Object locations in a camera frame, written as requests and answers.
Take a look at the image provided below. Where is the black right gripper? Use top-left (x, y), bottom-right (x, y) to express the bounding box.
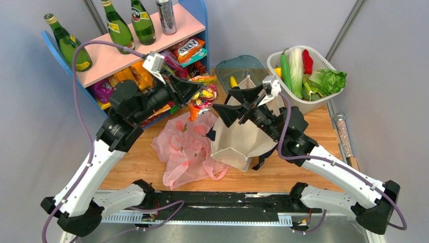
top-left (211, 86), bottom-right (282, 143)

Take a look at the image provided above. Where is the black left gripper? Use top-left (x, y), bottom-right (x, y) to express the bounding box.
top-left (133, 67), bottom-right (204, 124)

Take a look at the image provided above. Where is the colourful candy packet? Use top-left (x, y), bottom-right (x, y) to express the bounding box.
top-left (188, 74), bottom-right (219, 122)

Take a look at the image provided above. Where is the yellow banana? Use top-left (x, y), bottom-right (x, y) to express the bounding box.
top-left (229, 76), bottom-right (238, 89)

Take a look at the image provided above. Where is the orange foxs candy bag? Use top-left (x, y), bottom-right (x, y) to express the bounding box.
top-left (173, 36), bottom-right (205, 64)

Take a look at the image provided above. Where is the cream canvas tote bag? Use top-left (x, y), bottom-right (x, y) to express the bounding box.
top-left (206, 75), bottom-right (289, 173)

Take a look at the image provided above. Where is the pink plastic grocery bag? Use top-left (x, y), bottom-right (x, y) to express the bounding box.
top-left (151, 112), bottom-right (230, 189)

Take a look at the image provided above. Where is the long green chili pepper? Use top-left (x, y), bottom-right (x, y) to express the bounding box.
top-left (280, 48), bottom-right (292, 91)

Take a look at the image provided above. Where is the red chili pepper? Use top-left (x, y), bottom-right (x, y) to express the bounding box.
top-left (302, 49), bottom-right (314, 75)

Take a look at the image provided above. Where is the green lettuce leaf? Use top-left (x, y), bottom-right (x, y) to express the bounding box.
top-left (309, 68), bottom-right (347, 96)

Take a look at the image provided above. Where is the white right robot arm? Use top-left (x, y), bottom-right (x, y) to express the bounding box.
top-left (213, 86), bottom-right (407, 235)

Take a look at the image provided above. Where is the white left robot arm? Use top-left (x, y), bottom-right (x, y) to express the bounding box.
top-left (40, 75), bottom-right (204, 237)

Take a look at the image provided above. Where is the red dark snack bag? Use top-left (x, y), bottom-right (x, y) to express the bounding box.
top-left (188, 61), bottom-right (206, 77)

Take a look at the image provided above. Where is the honey dijon chips bag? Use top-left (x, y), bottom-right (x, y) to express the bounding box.
top-left (141, 104), bottom-right (171, 127)

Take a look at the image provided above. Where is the pink candy packet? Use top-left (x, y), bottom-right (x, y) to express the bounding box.
top-left (159, 50), bottom-right (187, 78)

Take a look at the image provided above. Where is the teal transparent plastic tray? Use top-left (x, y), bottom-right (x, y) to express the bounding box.
top-left (216, 55), bottom-right (269, 93)

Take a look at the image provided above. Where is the teal foxs candy bag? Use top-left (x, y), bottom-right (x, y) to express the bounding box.
top-left (181, 48), bottom-right (208, 68)

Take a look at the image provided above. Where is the blue pink snack shelf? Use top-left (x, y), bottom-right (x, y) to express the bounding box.
top-left (41, 0), bottom-right (210, 130)

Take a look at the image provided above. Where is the orange snack bag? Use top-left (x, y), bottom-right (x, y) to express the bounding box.
top-left (107, 60), bottom-right (154, 90)

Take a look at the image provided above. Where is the yellow bell pepper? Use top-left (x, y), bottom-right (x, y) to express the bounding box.
top-left (274, 67), bottom-right (283, 80)

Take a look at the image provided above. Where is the white plastic basket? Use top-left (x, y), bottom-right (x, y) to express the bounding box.
top-left (267, 45), bottom-right (345, 115)

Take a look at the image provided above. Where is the green leafy vegetable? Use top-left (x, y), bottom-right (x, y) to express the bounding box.
top-left (303, 76), bottom-right (321, 101)

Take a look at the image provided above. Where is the green glass bottle right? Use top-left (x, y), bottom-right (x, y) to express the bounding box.
top-left (131, 0), bottom-right (156, 46)

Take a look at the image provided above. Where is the green glass bottle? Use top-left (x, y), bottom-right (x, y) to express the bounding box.
top-left (101, 0), bottom-right (135, 50)
top-left (44, 13), bottom-right (93, 72)
top-left (131, 0), bottom-right (156, 46)

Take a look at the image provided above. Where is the napa cabbage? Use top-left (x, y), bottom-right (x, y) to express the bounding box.
top-left (289, 48), bottom-right (304, 99)

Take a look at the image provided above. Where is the purple snack bag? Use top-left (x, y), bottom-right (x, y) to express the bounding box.
top-left (90, 79), bottom-right (114, 104)

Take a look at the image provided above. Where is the silver drink can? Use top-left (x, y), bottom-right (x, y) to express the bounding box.
top-left (156, 0), bottom-right (177, 35)

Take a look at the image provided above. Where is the green glass bottle middle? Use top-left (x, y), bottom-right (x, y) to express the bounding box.
top-left (101, 0), bottom-right (135, 50)

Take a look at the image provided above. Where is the glass tube of beads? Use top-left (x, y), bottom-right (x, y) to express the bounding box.
top-left (334, 113), bottom-right (354, 158)

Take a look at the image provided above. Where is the green glass bottle left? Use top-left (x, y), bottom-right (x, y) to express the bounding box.
top-left (44, 13), bottom-right (93, 72)

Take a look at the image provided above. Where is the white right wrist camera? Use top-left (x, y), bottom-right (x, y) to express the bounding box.
top-left (257, 75), bottom-right (281, 106)

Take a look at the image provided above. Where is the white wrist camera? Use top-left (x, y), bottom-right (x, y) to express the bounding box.
top-left (257, 75), bottom-right (281, 106)
top-left (143, 52), bottom-right (166, 85)

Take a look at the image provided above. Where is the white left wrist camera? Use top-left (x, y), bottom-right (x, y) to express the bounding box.
top-left (143, 52), bottom-right (166, 85)

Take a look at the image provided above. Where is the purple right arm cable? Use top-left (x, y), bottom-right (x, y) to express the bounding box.
top-left (277, 92), bottom-right (408, 234)

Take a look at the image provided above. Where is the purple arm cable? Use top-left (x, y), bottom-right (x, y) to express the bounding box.
top-left (277, 92), bottom-right (408, 234)
top-left (40, 40), bottom-right (186, 243)

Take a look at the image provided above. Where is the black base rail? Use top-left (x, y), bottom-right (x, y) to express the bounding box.
top-left (127, 190), bottom-right (322, 224)

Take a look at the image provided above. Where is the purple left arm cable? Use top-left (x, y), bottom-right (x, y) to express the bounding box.
top-left (40, 40), bottom-right (186, 243)

